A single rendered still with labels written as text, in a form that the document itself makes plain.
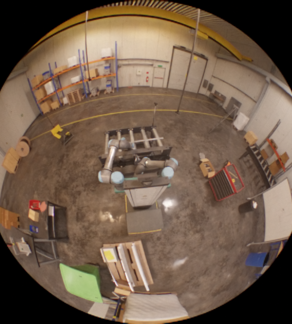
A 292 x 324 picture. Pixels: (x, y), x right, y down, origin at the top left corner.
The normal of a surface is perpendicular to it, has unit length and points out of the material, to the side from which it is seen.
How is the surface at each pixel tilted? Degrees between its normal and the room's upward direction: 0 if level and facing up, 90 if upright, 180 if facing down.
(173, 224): 0
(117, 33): 90
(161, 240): 0
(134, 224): 0
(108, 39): 90
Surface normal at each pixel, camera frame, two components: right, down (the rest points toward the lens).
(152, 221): 0.07, -0.55
